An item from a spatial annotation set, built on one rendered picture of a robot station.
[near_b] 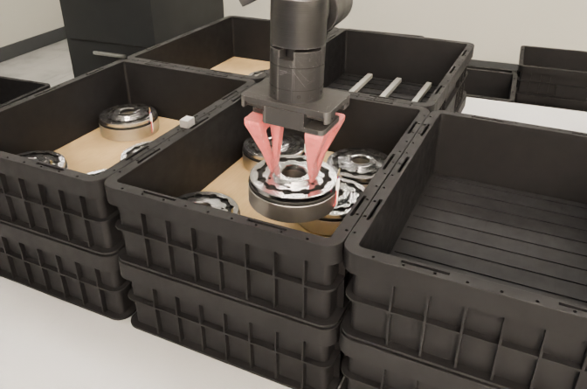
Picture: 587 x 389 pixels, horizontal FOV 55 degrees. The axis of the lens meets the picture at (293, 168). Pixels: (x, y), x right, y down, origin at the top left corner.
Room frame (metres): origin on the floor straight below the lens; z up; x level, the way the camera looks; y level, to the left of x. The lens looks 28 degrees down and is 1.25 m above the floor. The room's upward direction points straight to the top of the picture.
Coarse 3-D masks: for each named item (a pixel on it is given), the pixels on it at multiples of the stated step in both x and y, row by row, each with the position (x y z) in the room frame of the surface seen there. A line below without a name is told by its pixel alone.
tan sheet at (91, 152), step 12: (168, 120) 0.99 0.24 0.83; (96, 132) 0.93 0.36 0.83; (156, 132) 0.93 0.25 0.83; (72, 144) 0.88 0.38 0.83; (84, 144) 0.88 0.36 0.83; (96, 144) 0.88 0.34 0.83; (108, 144) 0.88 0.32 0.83; (120, 144) 0.88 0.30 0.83; (132, 144) 0.88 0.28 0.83; (72, 156) 0.83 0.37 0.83; (84, 156) 0.83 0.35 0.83; (96, 156) 0.83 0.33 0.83; (108, 156) 0.83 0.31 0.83; (120, 156) 0.83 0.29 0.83; (72, 168) 0.79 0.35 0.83; (84, 168) 0.79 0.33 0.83; (96, 168) 0.79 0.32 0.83
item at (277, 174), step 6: (288, 162) 0.59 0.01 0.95; (294, 162) 0.59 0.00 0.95; (276, 168) 0.57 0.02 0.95; (282, 168) 0.57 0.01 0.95; (288, 168) 0.58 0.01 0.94; (294, 168) 0.58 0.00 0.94; (300, 168) 0.58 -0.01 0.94; (306, 168) 0.57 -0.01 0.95; (276, 174) 0.56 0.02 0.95; (306, 174) 0.56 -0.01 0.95; (276, 180) 0.55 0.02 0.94; (282, 180) 0.55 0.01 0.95; (288, 180) 0.55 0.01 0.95; (294, 180) 0.55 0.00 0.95; (300, 180) 0.55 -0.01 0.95; (306, 180) 0.55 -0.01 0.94
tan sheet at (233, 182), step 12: (324, 156) 0.83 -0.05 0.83; (240, 168) 0.79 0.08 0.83; (216, 180) 0.75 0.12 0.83; (228, 180) 0.75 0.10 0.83; (240, 180) 0.75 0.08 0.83; (228, 192) 0.71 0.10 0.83; (240, 192) 0.71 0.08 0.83; (240, 204) 0.68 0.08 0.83; (252, 216) 0.65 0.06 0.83; (300, 228) 0.62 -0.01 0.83
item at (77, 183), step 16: (112, 64) 1.02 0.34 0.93; (128, 64) 1.03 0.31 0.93; (144, 64) 1.02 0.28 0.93; (80, 80) 0.93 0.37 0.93; (224, 80) 0.94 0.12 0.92; (240, 80) 0.93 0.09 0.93; (32, 96) 0.85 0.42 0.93; (224, 96) 0.85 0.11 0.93; (0, 112) 0.78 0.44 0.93; (208, 112) 0.78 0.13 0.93; (176, 128) 0.72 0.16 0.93; (0, 160) 0.63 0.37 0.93; (16, 160) 0.63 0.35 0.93; (32, 160) 0.63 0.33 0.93; (128, 160) 0.63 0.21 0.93; (16, 176) 0.62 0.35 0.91; (32, 176) 0.61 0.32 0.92; (48, 176) 0.60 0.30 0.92; (64, 176) 0.59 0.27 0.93; (80, 176) 0.58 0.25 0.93; (96, 176) 0.58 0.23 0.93; (80, 192) 0.58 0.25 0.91; (96, 192) 0.57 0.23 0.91
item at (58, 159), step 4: (24, 152) 0.78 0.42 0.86; (28, 152) 0.78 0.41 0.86; (32, 152) 0.78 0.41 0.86; (36, 152) 0.78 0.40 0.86; (40, 152) 0.78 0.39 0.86; (44, 152) 0.78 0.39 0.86; (48, 152) 0.78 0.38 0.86; (52, 152) 0.78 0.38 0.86; (56, 152) 0.78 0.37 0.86; (44, 156) 0.77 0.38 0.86; (48, 156) 0.77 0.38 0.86; (52, 156) 0.77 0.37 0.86; (56, 156) 0.77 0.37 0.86; (60, 156) 0.77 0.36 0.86; (48, 160) 0.76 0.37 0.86; (52, 160) 0.76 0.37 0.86; (56, 160) 0.76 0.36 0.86; (60, 160) 0.76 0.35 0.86; (64, 160) 0.76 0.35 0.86; (56, 164) 0.75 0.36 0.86; (60, 164) 0.74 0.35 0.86; (64, 164) 0.75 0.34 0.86
